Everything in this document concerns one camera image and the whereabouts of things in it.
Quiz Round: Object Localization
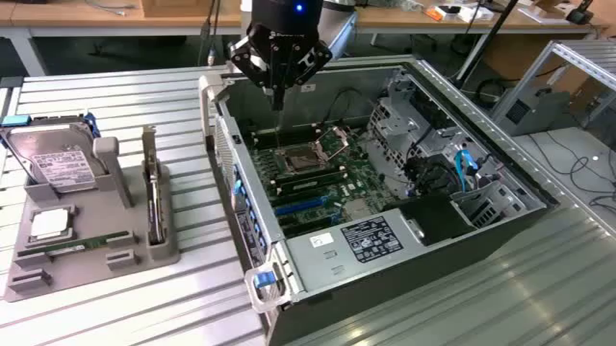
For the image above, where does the aluminium profile frame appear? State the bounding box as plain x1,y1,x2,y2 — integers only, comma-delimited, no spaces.
490,38,616,134

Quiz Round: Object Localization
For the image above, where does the silver hard disk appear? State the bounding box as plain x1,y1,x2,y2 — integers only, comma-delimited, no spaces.
0,115,110,194

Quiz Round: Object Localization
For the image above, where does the black expansion slot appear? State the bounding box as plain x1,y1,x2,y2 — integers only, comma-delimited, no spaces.
277,214,334,232

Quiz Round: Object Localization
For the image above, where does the wooden desk white frame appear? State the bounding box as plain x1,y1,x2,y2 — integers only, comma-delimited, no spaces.
355,0,611,37
0,0,254,76

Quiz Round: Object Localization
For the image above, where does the blue disk wire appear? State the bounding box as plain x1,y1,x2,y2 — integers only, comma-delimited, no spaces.
453,148,478,195

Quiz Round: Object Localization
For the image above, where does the dark RAM stick white label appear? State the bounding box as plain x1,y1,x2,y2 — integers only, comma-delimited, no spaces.
275,170,346,192

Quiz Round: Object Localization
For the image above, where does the black looped wire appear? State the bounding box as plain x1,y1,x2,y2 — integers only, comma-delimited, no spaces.
325,88,377,126

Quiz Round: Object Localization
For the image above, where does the grey power supply unit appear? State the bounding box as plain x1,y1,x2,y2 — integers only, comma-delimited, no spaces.
283,208,429,293

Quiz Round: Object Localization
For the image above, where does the green RAM stick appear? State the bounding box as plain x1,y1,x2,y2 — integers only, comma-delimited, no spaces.
23,230,132,256

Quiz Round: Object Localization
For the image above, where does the open black PC case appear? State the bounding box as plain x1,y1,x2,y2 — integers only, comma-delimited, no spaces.
198,53,563,346

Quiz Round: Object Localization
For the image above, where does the metal socket cover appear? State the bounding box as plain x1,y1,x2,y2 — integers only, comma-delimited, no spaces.
311,125,349,160

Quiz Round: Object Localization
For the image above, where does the grey parts rack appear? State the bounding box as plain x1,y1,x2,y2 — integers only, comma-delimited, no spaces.
1,136,183,303

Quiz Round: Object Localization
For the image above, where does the grey computer tower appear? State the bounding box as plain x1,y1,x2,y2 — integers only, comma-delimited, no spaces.
490,85,573,137

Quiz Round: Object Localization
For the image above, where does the small black device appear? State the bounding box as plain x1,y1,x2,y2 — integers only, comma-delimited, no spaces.
565,0,597,25

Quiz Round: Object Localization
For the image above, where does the black stand pole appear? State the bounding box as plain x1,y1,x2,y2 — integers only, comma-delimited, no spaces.
454,0,521,82

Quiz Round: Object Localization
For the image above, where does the CPU socket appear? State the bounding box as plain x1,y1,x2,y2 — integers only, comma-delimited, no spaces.
281,143,334,177

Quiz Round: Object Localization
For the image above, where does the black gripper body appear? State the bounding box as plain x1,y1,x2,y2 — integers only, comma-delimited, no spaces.
249,0,322,55

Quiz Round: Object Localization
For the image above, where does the blue plastic disk rail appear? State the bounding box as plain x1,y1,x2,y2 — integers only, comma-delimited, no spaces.
82,110,102,140

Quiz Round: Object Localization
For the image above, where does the thin metal locking lever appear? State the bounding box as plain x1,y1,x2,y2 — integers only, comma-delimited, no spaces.
273,110,283,154

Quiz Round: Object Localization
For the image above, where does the cardboard box on desk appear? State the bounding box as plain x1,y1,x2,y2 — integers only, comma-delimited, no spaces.
142,0,242,18

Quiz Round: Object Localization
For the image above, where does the green motherboard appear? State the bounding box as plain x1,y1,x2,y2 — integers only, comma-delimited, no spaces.
239,122,401,239

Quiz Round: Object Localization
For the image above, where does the graphics card silver bracket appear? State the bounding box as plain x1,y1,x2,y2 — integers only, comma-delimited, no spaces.
142,124,167,247

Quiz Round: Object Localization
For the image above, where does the blue expansion slot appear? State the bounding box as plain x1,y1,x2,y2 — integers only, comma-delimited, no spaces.
271,195,333,218

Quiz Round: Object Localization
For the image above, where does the black wire bundle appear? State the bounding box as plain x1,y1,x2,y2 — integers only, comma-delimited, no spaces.
405,157,460,198

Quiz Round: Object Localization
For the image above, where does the silver CPU chip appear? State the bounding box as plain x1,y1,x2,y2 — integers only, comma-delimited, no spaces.
29,210,72,239

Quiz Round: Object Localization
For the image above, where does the metal disk bay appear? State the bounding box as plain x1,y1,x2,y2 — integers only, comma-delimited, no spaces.
449,179,520,231

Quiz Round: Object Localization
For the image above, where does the black plastic shroud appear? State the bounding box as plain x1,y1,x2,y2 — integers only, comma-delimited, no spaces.
384,193,478,249

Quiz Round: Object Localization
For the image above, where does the grey metal drive cage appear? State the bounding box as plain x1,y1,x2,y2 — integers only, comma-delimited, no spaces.
368,96,464,188

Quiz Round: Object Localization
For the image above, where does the small white box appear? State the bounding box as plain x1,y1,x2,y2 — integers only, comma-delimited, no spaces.
456,6,494,22

